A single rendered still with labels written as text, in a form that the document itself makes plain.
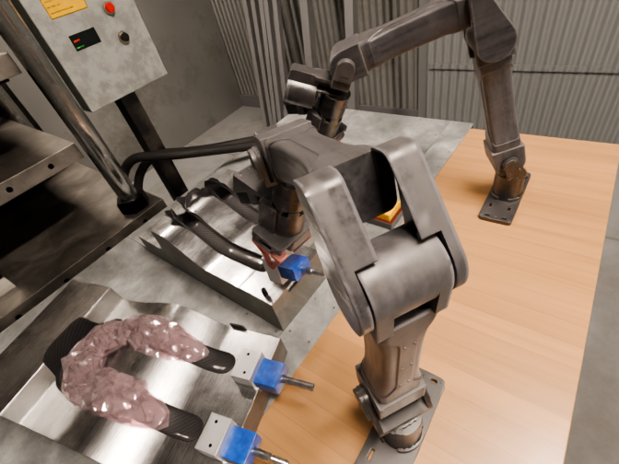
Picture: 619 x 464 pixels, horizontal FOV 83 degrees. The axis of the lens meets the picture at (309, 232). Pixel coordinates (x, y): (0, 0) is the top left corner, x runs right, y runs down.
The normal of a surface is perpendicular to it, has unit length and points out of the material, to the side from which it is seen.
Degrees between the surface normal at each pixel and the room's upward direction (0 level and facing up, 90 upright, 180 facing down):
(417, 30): 87
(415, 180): 50
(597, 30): 90
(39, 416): 0
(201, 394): 0
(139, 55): 90
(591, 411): 0
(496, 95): 92
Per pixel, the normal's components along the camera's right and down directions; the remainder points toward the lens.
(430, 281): 0.29, 0.31
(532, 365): -0.20, -0.72
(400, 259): -0.05, -0.46
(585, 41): -0.56, 0.65
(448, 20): -0.22, 0.76
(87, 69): 0.79, 0.29
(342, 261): 0.16, -0.03
